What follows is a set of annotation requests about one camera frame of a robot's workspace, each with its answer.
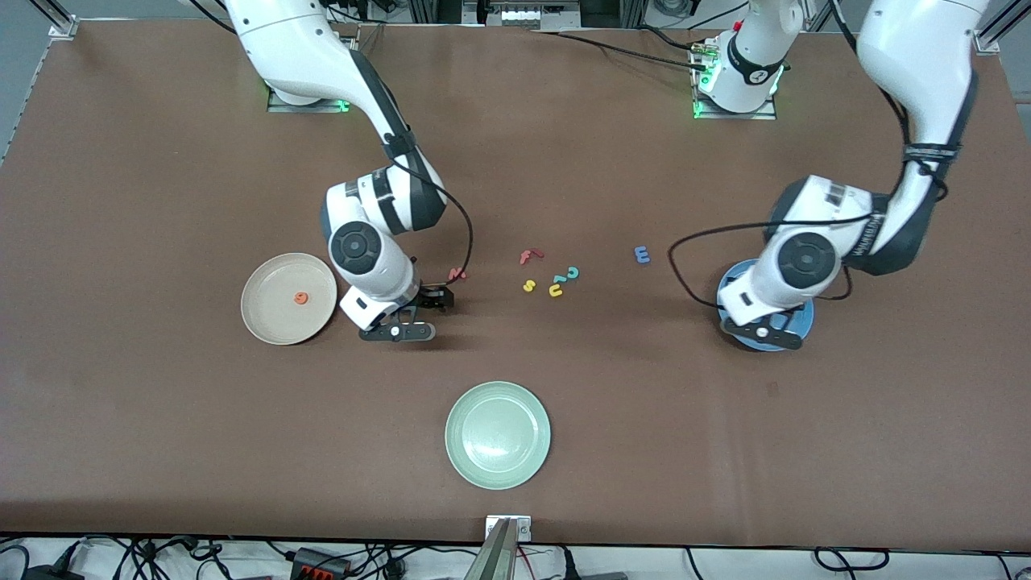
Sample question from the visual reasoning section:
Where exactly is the black looped floor cable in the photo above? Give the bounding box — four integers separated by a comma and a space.
812, 546, 892, 574

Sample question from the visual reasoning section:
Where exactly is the short black table cable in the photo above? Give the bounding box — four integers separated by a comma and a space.
636, 24, 706, 51

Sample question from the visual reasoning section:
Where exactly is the pale green plate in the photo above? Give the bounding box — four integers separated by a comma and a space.
445, 381, 552, 491

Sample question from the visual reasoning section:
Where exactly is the long black table cable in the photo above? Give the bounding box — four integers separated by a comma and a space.
532, 29, 710, 73

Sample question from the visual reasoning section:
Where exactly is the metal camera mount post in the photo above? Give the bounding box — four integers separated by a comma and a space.
463, 516, 532, 580

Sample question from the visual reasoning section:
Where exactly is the beige brown plate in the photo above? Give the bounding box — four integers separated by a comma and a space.
241, 253, 338, 346

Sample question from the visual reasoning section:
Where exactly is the grey terminal block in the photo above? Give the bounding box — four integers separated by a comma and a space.
487, 0, 582, 31

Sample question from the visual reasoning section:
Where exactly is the blue plate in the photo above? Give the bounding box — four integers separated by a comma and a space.
716, 259, 815, 352

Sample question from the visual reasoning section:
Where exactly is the orange black connector block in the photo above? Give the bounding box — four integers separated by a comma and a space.
288, 546, 353, 580

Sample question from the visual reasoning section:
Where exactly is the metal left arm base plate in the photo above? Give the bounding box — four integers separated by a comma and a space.
691, 36, 779, 122

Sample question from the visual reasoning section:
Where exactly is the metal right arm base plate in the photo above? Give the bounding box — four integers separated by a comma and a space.
267, 81, 351, 114

